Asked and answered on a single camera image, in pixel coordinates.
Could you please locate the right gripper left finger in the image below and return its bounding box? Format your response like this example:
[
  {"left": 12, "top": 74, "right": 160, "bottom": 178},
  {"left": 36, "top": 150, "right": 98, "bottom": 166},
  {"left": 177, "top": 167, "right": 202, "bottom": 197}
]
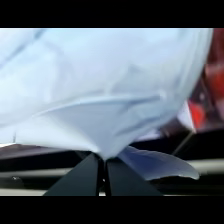
[{"left": 43, "top": 152, "right": 103, "bottom": 197}]

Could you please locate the light blue shirt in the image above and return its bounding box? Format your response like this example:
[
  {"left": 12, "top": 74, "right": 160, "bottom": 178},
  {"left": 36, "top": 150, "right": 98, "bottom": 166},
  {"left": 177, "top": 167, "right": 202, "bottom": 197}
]
[{"left": 0, "top": 28, "right": 215, "bottom": 182}]

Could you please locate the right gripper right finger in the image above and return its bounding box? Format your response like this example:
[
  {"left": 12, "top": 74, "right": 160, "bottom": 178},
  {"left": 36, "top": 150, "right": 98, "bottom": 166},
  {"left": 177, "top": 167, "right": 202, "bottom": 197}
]
[{"left": 104, "top": 156, "right": 164, "bottom": 197}]

